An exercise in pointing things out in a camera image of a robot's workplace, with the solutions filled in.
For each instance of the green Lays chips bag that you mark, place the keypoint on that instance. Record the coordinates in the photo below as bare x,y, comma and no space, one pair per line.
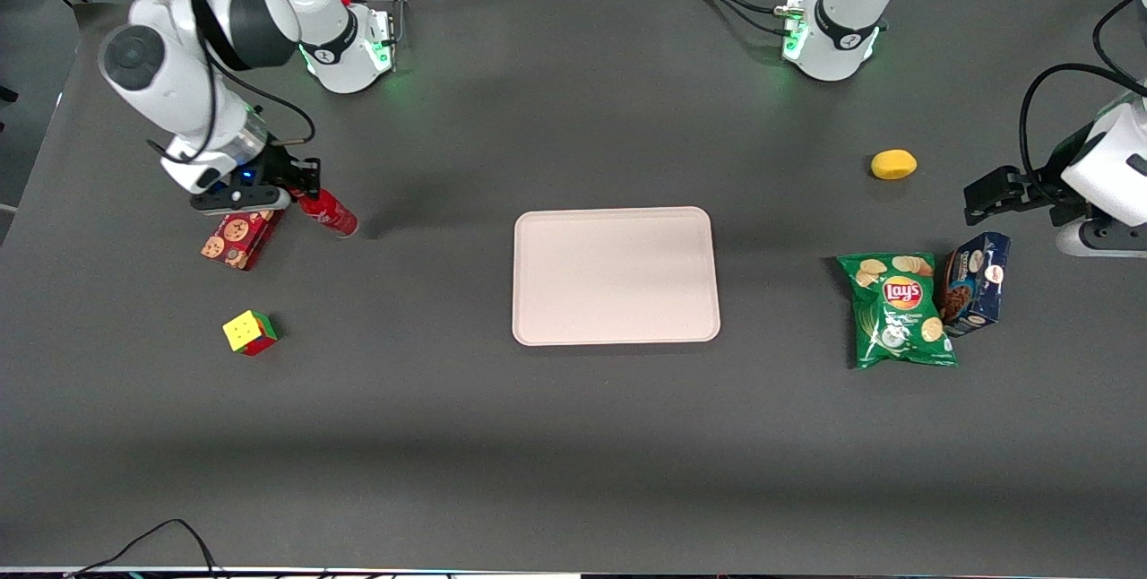
901,310

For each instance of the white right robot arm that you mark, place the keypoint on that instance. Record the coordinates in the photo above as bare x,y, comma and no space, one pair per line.
179,68

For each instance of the yellow lemon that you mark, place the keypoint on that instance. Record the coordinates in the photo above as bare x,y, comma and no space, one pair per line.
893,164

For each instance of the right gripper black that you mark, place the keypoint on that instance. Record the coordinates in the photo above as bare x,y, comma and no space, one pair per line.
276,170

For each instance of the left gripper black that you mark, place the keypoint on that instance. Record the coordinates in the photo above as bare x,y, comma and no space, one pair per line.
1042,185

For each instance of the dark blue cookie box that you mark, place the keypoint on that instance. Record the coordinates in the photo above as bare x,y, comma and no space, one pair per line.
975,283

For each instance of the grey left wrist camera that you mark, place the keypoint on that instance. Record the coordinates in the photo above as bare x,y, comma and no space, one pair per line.
1100,238

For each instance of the white rectangular plastic tray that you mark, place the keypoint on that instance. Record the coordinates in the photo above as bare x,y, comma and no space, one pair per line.
615,276

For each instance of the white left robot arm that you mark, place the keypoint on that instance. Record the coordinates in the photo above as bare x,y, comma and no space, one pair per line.
838,23

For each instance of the red plaid cookie box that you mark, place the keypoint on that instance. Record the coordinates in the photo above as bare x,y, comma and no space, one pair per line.
238,238

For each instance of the red soda can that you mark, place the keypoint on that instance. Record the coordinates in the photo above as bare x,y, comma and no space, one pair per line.
332,215

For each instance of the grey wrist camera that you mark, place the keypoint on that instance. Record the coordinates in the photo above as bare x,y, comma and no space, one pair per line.
1100,238
240,199

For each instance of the yellow-faced puzzle cube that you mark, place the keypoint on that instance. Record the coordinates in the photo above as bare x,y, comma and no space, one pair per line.
248,332

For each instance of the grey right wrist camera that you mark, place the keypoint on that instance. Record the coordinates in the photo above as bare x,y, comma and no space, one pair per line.
240,199

